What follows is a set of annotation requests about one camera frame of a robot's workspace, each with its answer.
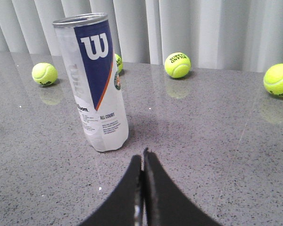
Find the yellow tennis ball far left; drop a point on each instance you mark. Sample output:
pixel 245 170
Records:
pixel 273 80

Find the yellow tennis ball behind can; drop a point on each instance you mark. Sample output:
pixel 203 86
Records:
pixel 119 63

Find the yellow tennis ball far right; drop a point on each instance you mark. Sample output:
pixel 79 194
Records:
pixel 44 74

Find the white Wilson tennis ball can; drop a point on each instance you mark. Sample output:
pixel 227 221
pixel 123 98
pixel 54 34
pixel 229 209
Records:
pixel 88 54

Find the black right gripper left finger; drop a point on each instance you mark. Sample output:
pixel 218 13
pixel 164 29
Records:
pixel 124 205

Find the grey pleated curtain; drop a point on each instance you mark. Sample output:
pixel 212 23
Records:
pixel 219 34

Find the yellow tennis ball centre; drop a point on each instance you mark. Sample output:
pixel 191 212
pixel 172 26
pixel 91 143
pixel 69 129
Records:
pixel 177 65

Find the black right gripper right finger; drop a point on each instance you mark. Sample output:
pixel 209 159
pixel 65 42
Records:
pixel 166 205

